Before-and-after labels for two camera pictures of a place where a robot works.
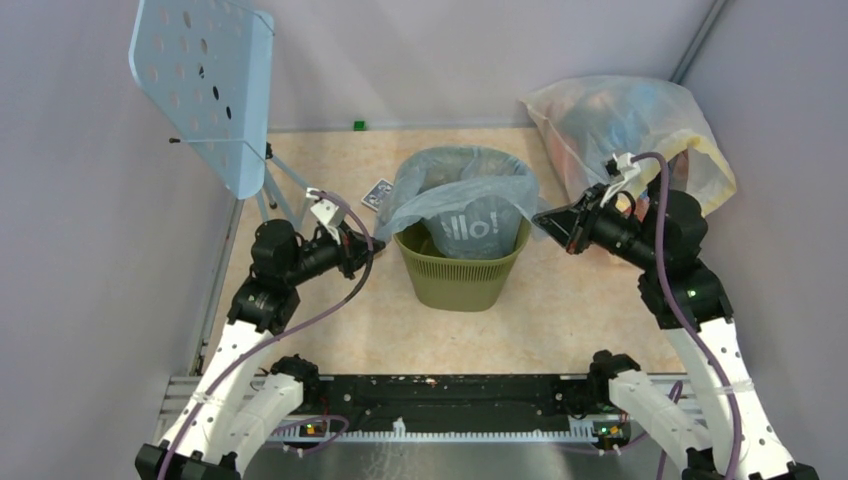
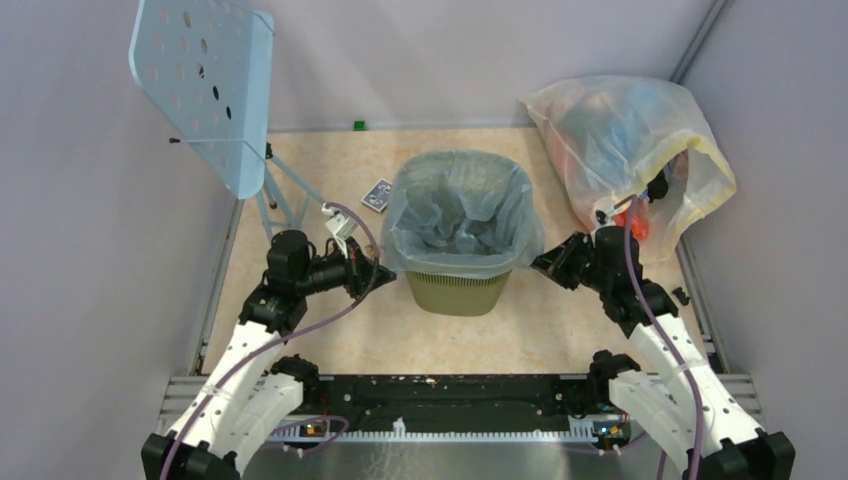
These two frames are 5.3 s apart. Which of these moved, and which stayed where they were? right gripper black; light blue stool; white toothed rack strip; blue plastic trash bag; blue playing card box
Moved: blue plastic trash bag; right gripper black
Stayed: white toothed rack strip; light blue stool; blue playing card box
